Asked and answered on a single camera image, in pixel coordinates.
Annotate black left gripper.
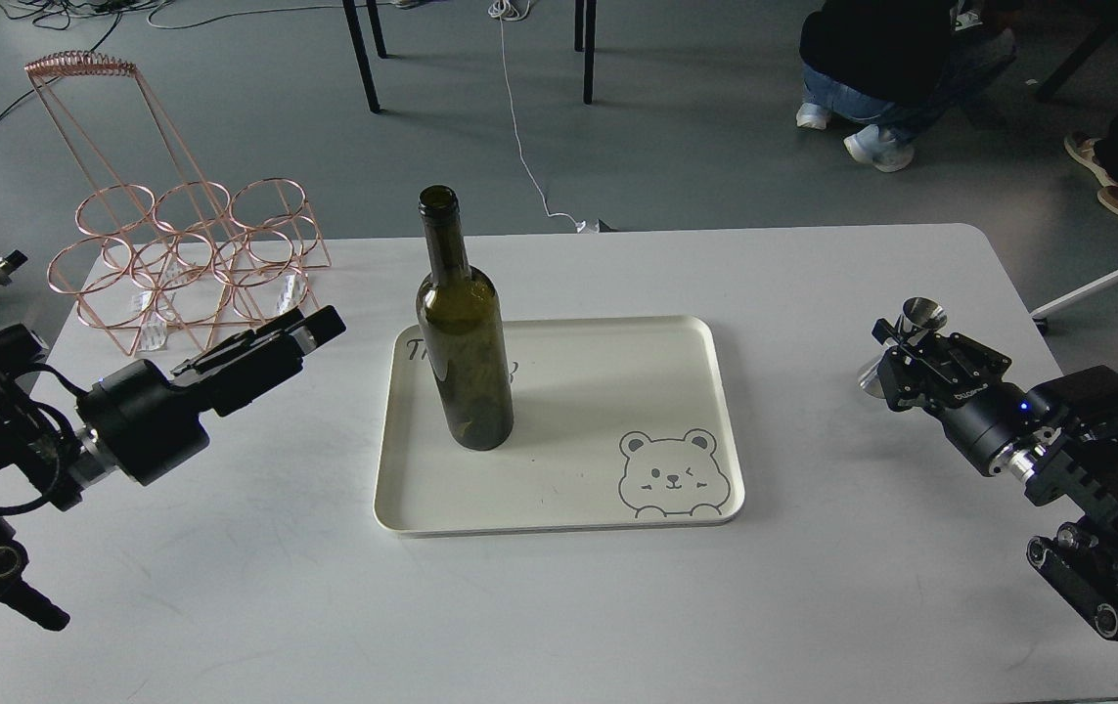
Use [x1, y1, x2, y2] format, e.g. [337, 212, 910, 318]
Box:
[77, 306, 345, 485]

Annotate black table legs right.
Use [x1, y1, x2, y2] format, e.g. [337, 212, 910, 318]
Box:
[574, 0, 598, 106]

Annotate dark green wine bottle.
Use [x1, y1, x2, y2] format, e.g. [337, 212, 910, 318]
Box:
[416, 185, 514, 451]

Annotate silver metal jigger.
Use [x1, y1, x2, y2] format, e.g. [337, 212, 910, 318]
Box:
[858, 297, 948, 400]

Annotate black cables on floor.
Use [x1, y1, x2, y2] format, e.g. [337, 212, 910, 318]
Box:
[0, 0, 344, 189]

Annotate crouching person in jeans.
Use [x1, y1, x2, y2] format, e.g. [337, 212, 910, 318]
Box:
[795, 1, 1024, 173]

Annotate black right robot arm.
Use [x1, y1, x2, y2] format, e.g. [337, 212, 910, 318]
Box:
[862, 299, 1118, 641]

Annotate white cable on floor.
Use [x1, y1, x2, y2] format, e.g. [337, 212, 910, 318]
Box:
[487, 0, 601, 234]

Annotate black table legs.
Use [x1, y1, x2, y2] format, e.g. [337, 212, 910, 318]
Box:
[342, 1, 388, 114]
[574, 0, 598, 106]

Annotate copper wire wine rack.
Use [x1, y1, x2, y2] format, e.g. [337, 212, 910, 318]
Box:
[23, 50, 334, 356]

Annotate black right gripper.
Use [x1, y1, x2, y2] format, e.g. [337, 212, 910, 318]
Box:
[872, 318, 1045, 477]

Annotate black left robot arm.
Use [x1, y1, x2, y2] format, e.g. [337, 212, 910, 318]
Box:
[0, 253, 345, 630]

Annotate black table legs left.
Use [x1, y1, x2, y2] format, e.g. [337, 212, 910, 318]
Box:
[342, 1, 388, 114]

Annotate cream bear serving tray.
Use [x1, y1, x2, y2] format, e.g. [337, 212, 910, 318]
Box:
[375, 315, 745, 536]

